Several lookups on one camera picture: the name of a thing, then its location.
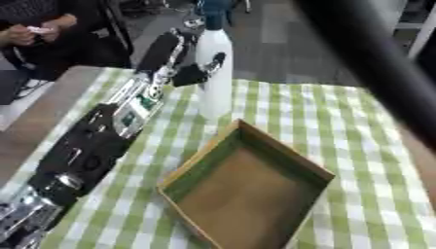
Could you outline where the person's left hand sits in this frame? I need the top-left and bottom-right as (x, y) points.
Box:
(37, 13), (79, 43)

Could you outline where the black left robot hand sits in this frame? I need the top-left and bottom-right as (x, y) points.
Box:
(134, 17), (229, 89)

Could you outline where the person's right hand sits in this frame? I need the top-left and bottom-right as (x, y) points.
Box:
(1, 23), (40, 47)

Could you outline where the small white object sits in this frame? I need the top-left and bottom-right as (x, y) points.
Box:
(25, 26), (56, 35)

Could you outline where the white bottle with dark cap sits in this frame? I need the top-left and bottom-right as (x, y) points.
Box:
(194, 14), (236, 122)

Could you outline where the tan cardboard box green inside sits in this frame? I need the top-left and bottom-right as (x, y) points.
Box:
(157, 119), (338, 249)

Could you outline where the person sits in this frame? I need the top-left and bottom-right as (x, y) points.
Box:
(0, 0), (136, 82)

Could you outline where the black diagonal pole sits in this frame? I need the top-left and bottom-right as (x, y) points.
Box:
(293, 0), (436, 151)

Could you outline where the white furniture frame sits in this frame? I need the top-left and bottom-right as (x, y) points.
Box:
(393, 0), (436, 60)

